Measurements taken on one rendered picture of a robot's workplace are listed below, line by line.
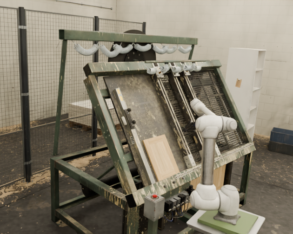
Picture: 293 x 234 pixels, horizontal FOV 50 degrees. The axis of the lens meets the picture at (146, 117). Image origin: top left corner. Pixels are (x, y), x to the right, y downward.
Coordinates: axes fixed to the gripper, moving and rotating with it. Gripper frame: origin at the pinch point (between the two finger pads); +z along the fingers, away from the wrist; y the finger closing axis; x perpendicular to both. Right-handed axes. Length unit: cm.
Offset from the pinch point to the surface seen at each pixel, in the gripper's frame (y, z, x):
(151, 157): -15, 6, 52
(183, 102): 30.3, 1.7, -20.8
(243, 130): -21, 4, -121
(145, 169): -24, 5, 66
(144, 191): -41, 3, 78
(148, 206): -52, -10, 91
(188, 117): 13.0, 3.7, -20.7
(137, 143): 1, 4, 64
